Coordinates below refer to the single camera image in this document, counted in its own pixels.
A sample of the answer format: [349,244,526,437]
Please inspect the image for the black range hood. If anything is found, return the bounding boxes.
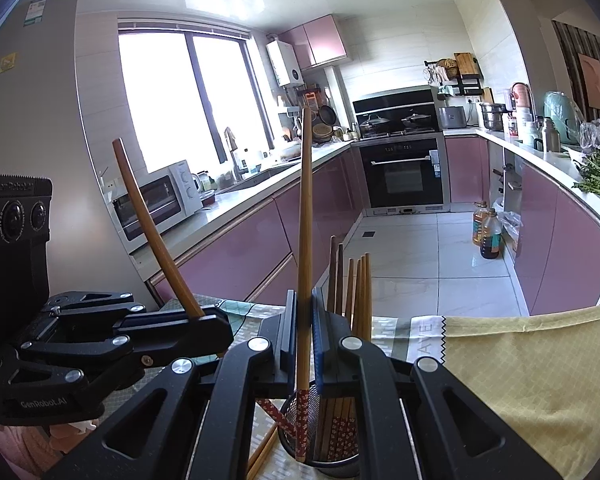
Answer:
[352,86,438,115]

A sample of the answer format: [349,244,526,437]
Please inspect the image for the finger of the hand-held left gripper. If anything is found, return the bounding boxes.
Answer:
[39,290,148,337]
[0,305,235,427]

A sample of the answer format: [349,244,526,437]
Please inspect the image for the silver toaster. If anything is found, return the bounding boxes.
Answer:
[438,106,468,130]

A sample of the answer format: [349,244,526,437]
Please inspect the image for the wooden cutting board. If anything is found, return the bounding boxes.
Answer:
[454,52,479,79]

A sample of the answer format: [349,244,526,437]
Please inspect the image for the black mesh utensil holder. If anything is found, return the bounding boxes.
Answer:
[279,391,364,479]

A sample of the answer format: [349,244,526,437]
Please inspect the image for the red patterned wooden chopstick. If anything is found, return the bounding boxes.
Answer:
[296,106,315,465]

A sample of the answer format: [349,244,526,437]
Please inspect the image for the white toaster oven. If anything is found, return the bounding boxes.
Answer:
[111,160,204,242]

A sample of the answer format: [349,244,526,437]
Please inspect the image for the person's left hand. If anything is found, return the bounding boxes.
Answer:
[0,422,98,476]

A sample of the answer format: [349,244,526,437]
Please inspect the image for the steel kitchen faucet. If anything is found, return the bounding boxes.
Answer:
[223,127,244,184]

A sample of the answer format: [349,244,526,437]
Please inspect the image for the white wall water heater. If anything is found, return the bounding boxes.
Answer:
[266,40,304,87]

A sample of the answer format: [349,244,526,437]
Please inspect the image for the beige green patterned tablecloth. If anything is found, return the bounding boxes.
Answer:
[145,296,448,480]

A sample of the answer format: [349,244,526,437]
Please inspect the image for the clear plastic floor bag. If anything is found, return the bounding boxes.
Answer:
[497,210,524,253]

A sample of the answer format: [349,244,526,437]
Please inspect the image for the black built-in oven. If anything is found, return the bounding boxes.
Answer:
[357,134,452,211]

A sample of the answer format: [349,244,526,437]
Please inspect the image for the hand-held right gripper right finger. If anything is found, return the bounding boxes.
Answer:
[310,287,564,480]

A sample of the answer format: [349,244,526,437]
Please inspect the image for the brown wooden chopstick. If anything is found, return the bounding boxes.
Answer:
[111,138,298,443]

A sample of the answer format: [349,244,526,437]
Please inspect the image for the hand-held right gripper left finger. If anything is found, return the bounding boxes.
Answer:
[42,289,299,480]

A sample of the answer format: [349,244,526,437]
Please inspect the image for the black wall rack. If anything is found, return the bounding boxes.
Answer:
[424,59,483,99]

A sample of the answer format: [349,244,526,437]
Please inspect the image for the teal air fryer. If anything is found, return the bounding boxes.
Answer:
[544,91,581,134]

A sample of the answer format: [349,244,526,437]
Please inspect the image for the dark slatted partition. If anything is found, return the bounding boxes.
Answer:
[552,20,600,122]

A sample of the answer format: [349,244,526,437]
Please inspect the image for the yellow cooking oil bottle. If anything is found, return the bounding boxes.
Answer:
[472,201,491,247]

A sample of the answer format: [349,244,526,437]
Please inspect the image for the bundle of wooden chopsticks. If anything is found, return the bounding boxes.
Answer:
[326,235,374,462]

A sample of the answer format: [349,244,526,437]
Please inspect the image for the pink upper kitchen cabinet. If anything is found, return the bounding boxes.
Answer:
[279,15,350,71]

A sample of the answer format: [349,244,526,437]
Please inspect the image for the grey refrigerator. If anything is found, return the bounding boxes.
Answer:
[0,0,88,311]

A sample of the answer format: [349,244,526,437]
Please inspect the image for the kitchen window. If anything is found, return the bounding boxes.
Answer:
[117,29,277,177]

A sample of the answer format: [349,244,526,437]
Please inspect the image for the steel thermos bottle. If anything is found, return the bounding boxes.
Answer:
[545,117,562,153]

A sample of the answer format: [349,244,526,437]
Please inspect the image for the pink lower kitchen cabinets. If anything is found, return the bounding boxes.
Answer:
[147,147,367,312]
[445,135,600,319]

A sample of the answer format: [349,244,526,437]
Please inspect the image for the dark cooking oil bottle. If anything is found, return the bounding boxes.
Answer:
[480,209,502,260]

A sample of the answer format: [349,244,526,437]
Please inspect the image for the pink electric kettle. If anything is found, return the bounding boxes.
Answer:
[511,82,533,111]

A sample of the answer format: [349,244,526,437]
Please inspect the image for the lidded cooking pot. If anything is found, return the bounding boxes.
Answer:
[401,112,434,131]
[358,114,392,134]

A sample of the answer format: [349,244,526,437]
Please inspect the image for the yellow cloth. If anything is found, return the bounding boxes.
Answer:
[442,304,600,480]

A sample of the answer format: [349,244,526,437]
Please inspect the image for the steel stockpot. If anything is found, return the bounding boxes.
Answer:
[480,102,509,131]

